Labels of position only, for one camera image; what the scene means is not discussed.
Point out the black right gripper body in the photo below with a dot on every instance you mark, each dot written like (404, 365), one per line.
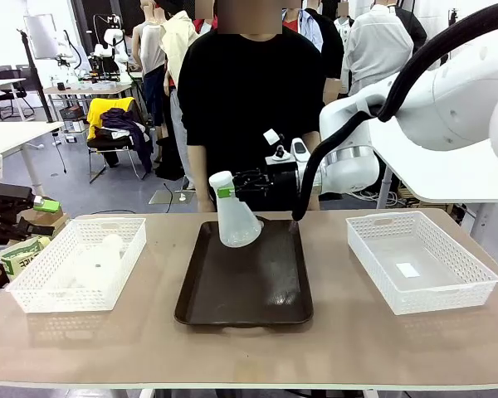
(282, 186)

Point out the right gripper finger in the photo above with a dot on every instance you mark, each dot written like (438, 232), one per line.
(249, 178)
(226, 193)

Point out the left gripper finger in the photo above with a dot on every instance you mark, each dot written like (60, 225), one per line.
(33, 228)
(45, 204)

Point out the white plastic conical flask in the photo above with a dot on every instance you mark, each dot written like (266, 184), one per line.
(101, 261)
(236, 224)

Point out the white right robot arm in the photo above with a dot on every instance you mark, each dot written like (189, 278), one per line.
(440, 103)

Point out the person's right forearm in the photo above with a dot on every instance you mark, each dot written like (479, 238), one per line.
(197, 174)

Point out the person's left forearm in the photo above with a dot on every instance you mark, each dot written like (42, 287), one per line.
(314, 203)

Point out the person's right hand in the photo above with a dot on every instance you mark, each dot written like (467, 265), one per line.
(206, 206)

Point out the brown cardboard box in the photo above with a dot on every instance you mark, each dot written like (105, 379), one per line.
(45, 219)

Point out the green printed cardboard box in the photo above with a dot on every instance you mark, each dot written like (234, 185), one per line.
(20, 257)

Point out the grey floor plate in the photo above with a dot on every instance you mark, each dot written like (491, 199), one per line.
(178, 198)

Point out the white perforated plastic basket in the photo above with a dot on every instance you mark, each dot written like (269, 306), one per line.
(37, 296)

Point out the white table with slanted leg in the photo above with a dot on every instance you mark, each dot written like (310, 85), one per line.
(8, 137)

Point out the person in black shirt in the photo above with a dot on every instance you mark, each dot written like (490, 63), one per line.
(249, 103)

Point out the dark brown plastic tray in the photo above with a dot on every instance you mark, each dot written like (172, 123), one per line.
(249, 286)

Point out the yellow garment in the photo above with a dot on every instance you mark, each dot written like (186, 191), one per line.
(97, 110)

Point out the black office chair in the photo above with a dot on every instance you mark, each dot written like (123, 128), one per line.
(8, 97)

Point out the dark purple garment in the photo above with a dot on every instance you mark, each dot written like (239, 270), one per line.
(128, 124)

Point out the wooden background desk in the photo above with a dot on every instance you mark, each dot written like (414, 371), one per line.
(87, 89)

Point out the black tripod stand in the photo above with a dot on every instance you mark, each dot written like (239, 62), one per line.
(35, 79)

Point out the person in dark jacket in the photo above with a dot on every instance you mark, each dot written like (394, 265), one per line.
(332, 45)

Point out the white paper label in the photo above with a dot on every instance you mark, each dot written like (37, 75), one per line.
(407, 269)

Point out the mannequin in cream shirt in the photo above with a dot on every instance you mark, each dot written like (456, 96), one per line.
(176, 41)

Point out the white table with round corner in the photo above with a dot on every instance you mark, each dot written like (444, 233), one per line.
(440, 178)

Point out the mannequin in white tank top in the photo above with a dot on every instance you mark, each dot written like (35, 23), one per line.
(151, 49)

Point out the whiteboard panel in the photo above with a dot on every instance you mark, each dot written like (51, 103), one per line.
(40, 36)

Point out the person in white shirt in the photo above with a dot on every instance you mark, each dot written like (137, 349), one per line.
(377, 45)

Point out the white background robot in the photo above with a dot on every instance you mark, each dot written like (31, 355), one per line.
(108, 45)

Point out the white perforated basket with label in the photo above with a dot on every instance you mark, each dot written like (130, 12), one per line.
(440, 298)

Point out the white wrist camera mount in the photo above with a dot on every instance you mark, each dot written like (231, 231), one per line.
(301, 151)

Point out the metal frame chair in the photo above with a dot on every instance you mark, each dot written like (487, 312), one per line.
(108, 143)

